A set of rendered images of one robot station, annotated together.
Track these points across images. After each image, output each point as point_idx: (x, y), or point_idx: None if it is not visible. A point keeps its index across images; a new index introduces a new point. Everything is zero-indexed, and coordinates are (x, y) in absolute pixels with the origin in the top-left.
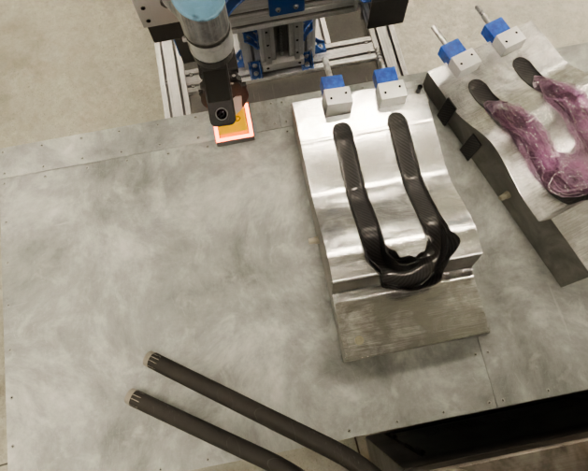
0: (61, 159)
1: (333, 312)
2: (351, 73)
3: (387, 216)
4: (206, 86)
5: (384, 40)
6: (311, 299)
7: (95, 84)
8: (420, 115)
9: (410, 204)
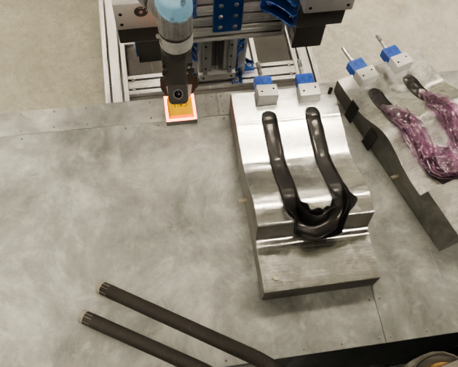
0: (36, 127)
1: (255, 259)
2: None
3: (302, 180)
4: (168, 72)
5: (305, 65)
6: (237, 249)
7: (40, 84)
8: (330, 110)
9: (320, 173)
